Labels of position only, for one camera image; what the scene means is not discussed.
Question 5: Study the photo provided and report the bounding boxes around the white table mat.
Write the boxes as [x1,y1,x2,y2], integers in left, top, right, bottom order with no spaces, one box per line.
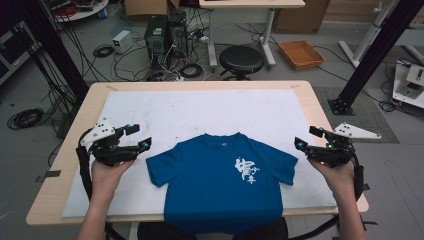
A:
[62,88,338,219]

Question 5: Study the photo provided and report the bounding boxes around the grey floor mat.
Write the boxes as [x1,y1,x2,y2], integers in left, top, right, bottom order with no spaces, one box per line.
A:
[313,86,400,145]

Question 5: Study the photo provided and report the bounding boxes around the white device on board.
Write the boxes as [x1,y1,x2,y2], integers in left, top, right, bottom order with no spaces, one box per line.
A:
[391,58,424,110]

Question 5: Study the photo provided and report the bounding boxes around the orange shallow tray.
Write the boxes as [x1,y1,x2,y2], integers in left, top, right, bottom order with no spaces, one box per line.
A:
[278,39,326,71]

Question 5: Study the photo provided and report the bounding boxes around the white-legged desk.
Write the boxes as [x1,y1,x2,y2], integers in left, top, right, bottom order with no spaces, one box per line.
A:
[198,0,306,70]

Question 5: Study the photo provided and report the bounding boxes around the black computer tower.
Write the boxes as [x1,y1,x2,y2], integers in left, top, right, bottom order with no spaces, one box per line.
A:
[144,15,169,79]
[167,11,189,68]

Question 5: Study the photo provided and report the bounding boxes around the large brown cardboard box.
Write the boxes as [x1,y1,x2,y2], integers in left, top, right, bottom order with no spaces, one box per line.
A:
[273,0,331,34]

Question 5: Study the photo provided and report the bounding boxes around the person's left hand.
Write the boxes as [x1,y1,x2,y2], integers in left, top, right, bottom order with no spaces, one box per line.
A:
[90,157,136,202]

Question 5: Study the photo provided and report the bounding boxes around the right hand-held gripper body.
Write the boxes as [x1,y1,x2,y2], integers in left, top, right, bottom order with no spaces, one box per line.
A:
[305,122,382,168]

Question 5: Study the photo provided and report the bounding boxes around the round white table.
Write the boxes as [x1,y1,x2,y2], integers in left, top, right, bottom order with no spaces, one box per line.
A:
[43,0,110,23]

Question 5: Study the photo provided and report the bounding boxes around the blue t-shirt with white print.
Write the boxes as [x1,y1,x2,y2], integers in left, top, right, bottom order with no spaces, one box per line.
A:
[145,131,299,236]

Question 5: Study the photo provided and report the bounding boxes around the black round stool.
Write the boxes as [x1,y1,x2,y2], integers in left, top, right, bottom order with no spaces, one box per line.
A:
[218,44,265,81]

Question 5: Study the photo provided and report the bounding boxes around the right gripper black sleeved cable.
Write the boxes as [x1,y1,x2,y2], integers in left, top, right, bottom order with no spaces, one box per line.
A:
[349,149,366,202]

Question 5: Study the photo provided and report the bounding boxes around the white power supply box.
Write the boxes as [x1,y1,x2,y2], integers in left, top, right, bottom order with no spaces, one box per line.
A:
[112,29,134,54]

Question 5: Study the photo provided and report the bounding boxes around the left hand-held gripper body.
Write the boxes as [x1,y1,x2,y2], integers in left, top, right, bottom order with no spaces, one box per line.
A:
[79,117,142,167]

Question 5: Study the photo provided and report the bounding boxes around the person's dark pants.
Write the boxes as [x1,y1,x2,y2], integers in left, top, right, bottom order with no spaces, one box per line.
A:
[137,217,290,240]

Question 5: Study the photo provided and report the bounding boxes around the white metal stand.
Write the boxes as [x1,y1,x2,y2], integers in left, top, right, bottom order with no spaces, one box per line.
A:
[338,0,401,69]

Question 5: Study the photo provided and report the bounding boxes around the gripper black sleeved cable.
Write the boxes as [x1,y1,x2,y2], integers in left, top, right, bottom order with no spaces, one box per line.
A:
[75,127,95,202]
[349,149,366,202]

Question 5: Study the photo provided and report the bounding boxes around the light wooden table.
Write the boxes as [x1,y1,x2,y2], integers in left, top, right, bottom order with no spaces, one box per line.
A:
[25,80,370,227]

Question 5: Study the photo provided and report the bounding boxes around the left gripper black sleeved cable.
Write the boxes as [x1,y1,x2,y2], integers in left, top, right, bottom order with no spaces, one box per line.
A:
[75,127,95,202]

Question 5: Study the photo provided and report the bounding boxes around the black tape cross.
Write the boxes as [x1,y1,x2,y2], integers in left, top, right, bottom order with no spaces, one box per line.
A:
[361,218,379,232]

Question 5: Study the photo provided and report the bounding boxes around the person's right hand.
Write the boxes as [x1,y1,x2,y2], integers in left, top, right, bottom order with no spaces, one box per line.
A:
[307,157,356,198]

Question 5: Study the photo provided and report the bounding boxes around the coiled black cable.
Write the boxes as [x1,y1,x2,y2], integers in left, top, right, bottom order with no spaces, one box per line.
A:
[92,44,115,59]
[179,63,204,79]
[6,107,45,131]

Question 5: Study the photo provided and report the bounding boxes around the black metal frame post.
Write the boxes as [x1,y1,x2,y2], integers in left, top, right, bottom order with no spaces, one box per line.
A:
[328,0,424,116]
[19,0,90,101]

